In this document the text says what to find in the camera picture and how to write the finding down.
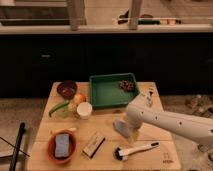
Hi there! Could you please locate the wooden block eraser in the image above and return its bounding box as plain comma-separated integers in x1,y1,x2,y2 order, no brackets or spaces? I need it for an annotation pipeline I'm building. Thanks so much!
83,132,105,158

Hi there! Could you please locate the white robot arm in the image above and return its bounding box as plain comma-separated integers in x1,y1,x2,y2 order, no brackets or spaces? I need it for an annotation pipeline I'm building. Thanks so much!
126,94,213,148

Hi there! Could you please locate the white handled brush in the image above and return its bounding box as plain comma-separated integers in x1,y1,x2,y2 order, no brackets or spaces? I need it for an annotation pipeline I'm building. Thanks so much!
114,142,159,161

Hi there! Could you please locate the grey blue towel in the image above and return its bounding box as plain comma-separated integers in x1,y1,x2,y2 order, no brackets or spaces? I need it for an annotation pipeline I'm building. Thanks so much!
113,120,131,138

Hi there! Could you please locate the black tripod leg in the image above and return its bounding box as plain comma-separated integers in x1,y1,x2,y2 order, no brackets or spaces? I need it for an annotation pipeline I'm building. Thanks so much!
0,122,30,171

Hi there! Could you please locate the dark brown bowl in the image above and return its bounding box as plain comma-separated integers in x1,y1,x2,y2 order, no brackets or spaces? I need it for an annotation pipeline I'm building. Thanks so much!
57,80,77,99

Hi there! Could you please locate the orange round fruit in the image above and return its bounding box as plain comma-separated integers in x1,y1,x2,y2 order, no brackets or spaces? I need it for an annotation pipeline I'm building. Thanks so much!
73,93,86,104

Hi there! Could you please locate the blue sponge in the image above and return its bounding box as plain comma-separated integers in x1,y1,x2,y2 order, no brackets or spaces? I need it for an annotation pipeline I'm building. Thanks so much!
55,134,69,158

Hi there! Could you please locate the green vegetable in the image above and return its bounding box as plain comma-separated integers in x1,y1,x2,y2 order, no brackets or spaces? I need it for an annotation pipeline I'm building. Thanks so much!
48,100,69,117

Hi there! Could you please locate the white cup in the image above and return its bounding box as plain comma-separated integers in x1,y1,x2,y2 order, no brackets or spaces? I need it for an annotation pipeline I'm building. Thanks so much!
77,102,93,119

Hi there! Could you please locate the green plastic tray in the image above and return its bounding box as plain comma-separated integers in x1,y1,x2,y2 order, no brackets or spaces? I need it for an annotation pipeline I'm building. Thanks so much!
89,73,140,109

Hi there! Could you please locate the small dark fork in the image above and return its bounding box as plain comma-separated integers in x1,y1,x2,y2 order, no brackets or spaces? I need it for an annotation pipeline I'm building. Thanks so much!
148,90,153,107

